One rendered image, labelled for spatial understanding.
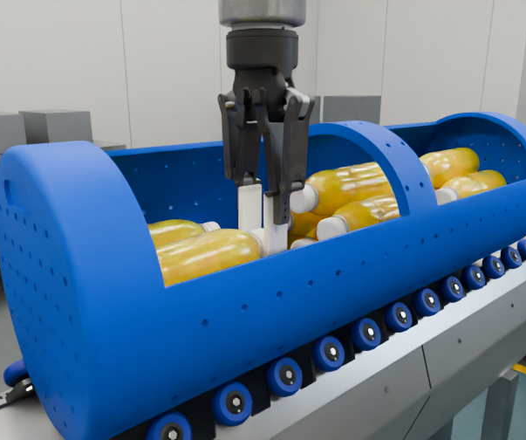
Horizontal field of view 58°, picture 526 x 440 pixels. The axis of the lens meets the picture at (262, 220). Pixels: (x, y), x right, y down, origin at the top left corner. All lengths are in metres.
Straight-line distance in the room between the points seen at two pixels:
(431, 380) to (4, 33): 3.66
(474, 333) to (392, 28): 5.32
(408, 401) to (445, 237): 0.24
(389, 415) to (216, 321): 0.37
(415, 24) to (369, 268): 5.44
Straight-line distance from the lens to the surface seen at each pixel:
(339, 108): 4.41
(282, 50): 0.49
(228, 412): 0.53
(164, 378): 0.42
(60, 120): 3.29
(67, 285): 0.38
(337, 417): 0.65
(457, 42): 5.74
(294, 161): 0.48
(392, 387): 0.73
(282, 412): 0.58
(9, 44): 4.00
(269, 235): 0.52
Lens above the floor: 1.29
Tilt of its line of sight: 16 degrees down
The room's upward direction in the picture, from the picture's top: straight up
